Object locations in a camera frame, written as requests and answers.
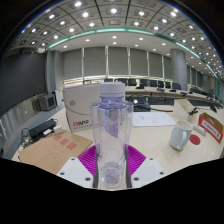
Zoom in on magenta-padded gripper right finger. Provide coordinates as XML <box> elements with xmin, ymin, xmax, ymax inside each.
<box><xmin>124</xmin><ymin>144</ymin><xmax>167</xmax><ymax>190</ymax></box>

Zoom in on row of black office chairs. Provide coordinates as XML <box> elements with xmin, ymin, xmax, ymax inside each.
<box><xmin>103</xmin><ymin>77</ymin><xmax>183</xmax><ymax>91</ymax></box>

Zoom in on brown kraft paper envelope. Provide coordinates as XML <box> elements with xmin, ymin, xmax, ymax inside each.
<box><xmin>18</xmin><ymin>129</ymin><xmax>94</xmax><ymax>175</ymax></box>

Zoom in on recessed ceiling lights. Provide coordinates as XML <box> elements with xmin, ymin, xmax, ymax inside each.
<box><xmin>19</xmin><ymin>0</ymin><xmax>224</xmax><ymax>78</ymax></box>

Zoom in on black rectangular device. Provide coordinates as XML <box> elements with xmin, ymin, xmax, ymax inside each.
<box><xmin>27</xmin><ymin>119</ymin><xmax>58</xmax><ymax>139</ymax></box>

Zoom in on grey box monitor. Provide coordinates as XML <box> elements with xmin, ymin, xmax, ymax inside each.
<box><xmin>37</xmin><ymin>93</ymin><xmax>58</xmax><ymax>112</ymax></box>

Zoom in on long curved conference desk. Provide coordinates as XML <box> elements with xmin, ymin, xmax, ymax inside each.
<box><xmin>124</xmin><ymin>85</ymin><xmax>224</xmax><ymax>109</ymax></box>

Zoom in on open brown red-labelled cardboard box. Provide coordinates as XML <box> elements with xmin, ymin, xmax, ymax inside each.
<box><xmin>197</xmin><ymin>112</ymin><xmax>224</xmax><ymax>144</ymax></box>

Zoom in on white printed paper sheet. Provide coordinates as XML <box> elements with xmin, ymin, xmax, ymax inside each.
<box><xmin>132</xmin><ymin>111</ymin><xmax>177</xmax><ymax>128</ymax></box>

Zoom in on black desk phone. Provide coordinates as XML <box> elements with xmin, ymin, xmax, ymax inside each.
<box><xmin>128</xmin><ymin>95</ymin><xmax>153</xmax><ymax>113</ymax></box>

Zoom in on white ceramic mug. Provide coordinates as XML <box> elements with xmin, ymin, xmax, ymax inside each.
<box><xmin>169</xmin><ymin>119</ymin><xmax>194</xmax><ymax>151</ymax></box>

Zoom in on clear plastic water bottle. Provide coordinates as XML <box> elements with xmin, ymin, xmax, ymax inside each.
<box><xmin>89</xmin><ymin>82</ymin><xmax>134</xmax><ymax>188</ymax></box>

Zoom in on large white printed cardboard box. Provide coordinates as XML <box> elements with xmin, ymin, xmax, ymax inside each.
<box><xmin>62</xmin><ymin>83</ymin><xmax>103</xmax><ymax>134</ymax></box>

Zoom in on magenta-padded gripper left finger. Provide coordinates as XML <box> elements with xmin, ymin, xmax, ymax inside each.
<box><xmin>56</xmin><ymin>144</ymin><xmax>100</xmax><ymax>190</ymax></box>

